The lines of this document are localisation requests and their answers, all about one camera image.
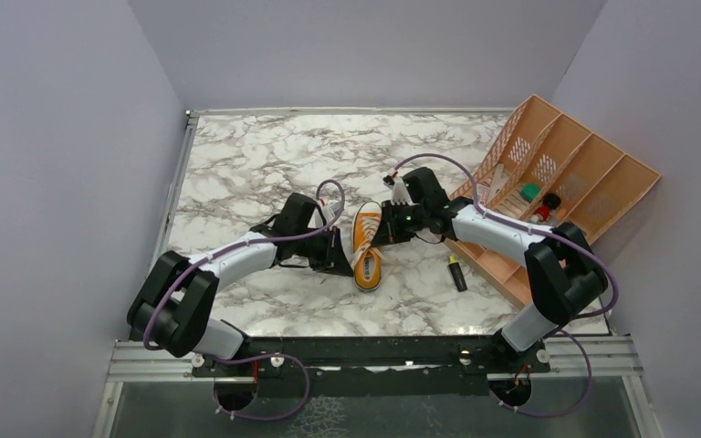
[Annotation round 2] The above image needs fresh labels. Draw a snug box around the black yellow highlighter marker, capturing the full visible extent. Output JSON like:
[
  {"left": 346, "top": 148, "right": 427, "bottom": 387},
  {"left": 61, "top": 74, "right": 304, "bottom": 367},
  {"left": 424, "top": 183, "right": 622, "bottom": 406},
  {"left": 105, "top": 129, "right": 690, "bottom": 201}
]
[{"left": 447, "top": 255, "right": 467, "bottom": 292}]

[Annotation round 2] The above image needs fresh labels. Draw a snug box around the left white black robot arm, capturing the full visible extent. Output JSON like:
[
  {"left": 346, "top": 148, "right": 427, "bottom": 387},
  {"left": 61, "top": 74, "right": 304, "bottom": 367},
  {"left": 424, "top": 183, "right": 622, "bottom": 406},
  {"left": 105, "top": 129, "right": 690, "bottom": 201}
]
[{"left": 126, "top": 193, "right": 353, "bottom": 375}]

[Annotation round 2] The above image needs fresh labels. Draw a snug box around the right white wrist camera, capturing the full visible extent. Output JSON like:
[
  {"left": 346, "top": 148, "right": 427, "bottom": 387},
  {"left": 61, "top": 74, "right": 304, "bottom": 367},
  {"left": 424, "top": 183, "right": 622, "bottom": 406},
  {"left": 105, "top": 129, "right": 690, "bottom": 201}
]
[{"left": 382, "top": 172, "right": 412, "bottom": 205}]

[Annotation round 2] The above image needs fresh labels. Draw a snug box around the green cap item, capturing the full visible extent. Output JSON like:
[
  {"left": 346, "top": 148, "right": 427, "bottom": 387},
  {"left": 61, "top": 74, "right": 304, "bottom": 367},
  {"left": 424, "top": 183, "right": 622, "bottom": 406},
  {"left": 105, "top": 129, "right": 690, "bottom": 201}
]
[{"left": 519, "top": 183, "right": 540, "bottom": 203}]

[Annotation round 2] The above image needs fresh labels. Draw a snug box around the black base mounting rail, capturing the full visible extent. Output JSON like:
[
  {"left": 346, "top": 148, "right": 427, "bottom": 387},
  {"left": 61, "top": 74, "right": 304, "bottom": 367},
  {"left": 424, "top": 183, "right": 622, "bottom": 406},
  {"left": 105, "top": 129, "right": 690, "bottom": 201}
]
[{"left": 192, "top": 335, "right": 550, "bottom": 398}]

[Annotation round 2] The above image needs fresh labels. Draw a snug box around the peach plastic organizer tray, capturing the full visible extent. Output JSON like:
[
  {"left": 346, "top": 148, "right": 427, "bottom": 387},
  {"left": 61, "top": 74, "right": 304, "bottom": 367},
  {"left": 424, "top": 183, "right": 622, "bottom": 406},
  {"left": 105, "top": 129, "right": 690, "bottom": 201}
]
[{"left": 441, "top": 94, "right": 662, "bottom": 314}]

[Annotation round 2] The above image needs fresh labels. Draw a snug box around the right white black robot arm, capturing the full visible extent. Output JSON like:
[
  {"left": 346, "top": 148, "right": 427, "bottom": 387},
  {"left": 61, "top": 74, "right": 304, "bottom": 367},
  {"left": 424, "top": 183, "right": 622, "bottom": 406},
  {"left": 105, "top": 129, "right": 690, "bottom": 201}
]
[{"left": 371, "top": 167, "right": 609, "bottom": 371}]

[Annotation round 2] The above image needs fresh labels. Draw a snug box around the orange canvas sneaker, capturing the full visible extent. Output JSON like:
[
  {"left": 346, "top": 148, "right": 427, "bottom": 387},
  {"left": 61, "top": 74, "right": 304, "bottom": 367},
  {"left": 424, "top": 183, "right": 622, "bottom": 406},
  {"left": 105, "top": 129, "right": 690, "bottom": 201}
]
[{"left": 350, "top": 201, "right": 382, "bottom": 292}]

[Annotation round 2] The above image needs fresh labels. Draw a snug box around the white shoelace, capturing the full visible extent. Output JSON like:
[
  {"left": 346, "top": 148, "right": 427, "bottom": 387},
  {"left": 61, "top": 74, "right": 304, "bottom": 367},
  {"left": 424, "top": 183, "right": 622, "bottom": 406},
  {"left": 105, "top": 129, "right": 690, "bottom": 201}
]
[{"left": 350, "top": 202, "right": 382, "bottom": 267}]

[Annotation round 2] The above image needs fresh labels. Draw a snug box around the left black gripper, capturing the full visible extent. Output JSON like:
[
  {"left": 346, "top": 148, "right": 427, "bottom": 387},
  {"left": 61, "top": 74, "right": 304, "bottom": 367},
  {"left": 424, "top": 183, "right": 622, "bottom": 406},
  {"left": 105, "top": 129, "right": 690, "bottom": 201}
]
[{"left": 295, "top": 225, "right": 355, "bottom": 276}]

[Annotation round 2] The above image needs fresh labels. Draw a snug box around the red black bottle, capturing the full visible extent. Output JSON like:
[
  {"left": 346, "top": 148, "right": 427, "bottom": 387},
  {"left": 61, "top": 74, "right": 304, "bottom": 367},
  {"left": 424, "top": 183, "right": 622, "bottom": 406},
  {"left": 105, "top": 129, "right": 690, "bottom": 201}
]
[{"left": 531, "top": 193, "right": 561, "bottom": 224}]

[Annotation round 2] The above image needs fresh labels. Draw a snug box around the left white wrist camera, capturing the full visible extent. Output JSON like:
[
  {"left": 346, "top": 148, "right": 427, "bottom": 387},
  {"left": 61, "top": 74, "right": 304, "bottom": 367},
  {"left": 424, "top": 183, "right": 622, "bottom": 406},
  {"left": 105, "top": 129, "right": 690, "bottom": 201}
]
[{"left": 312, "top": 198, "right": 342, "bottom": 228}]

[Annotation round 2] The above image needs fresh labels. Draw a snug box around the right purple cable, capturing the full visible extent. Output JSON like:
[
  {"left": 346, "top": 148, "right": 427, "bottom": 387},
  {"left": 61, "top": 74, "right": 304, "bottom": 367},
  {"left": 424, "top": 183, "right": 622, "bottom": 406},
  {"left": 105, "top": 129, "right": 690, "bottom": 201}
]
[{"left": 389, "top": 153, "right": 621, "bottom": 420}]

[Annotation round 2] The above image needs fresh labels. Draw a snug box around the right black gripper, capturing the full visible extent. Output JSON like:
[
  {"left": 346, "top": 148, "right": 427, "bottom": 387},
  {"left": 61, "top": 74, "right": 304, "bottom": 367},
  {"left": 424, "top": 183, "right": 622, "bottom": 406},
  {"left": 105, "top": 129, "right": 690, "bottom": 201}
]
[{"left": 371, "top": 199, "right": 428, "bottom": 247}]

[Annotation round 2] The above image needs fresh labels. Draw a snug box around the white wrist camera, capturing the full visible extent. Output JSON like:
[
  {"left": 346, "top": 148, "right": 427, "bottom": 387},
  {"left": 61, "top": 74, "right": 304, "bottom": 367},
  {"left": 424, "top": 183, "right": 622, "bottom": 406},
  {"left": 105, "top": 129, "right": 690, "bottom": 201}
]
[
  {"left": 312, "top": 198, "right": 342, "bottom": 228},
  {"left": 382, "top": 172, "right": 412, "bottom": 205}
]

